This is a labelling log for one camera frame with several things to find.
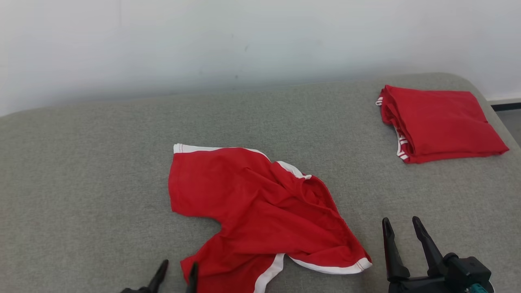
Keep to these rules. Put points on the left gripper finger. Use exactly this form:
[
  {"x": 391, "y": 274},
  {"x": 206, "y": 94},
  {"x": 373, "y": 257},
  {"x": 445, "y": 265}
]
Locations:
[
  {"x": 158, "y": 280},
  {"x": 193, "y": 283}
]

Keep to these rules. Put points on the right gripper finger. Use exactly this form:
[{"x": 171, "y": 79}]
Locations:
[
  {"x": 431, "y": 252},
  {"x": 394, "y": 260}
]

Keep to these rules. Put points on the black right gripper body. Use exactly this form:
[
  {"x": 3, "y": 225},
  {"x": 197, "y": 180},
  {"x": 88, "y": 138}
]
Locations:
[{"x": 419, "y": 287}]

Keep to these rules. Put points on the red shorts with white trim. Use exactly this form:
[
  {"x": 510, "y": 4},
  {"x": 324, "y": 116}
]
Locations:
[{"x": 252, "y": 211}]

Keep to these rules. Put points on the red number 23 basketball jersey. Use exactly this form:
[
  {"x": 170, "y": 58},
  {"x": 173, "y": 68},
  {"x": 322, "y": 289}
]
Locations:
[{"x": 439, "y": 122}]

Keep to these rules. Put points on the grey fabric sofa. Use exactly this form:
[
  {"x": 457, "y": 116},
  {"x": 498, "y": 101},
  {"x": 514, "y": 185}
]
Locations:
[{"x": 122, "y": 183}]

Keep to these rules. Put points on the white skirting board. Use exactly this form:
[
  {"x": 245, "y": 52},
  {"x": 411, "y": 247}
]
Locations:
[{"x": 504, "y": 101}]

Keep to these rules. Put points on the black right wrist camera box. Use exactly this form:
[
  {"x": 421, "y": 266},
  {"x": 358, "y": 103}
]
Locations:
[{"x": 468, "y": 270}]

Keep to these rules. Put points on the teal right camera connector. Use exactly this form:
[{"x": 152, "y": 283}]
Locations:
[{"x": 474, "y": 289}]

